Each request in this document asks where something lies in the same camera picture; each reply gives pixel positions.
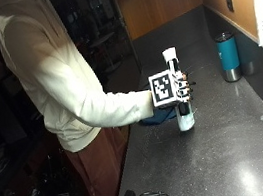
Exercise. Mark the white bottle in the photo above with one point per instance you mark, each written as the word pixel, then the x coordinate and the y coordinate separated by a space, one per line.
pixel 185 118

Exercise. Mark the white marker cube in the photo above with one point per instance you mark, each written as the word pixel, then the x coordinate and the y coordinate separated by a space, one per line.
pixel 163 88

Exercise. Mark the blue cloth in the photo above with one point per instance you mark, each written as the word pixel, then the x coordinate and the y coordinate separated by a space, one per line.
pixel 157 116

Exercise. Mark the teal steel tumbler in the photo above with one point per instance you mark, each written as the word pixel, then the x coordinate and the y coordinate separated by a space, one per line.
pixel 228 56

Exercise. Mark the the person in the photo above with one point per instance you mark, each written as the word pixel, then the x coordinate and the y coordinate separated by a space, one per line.
pixel 57 76

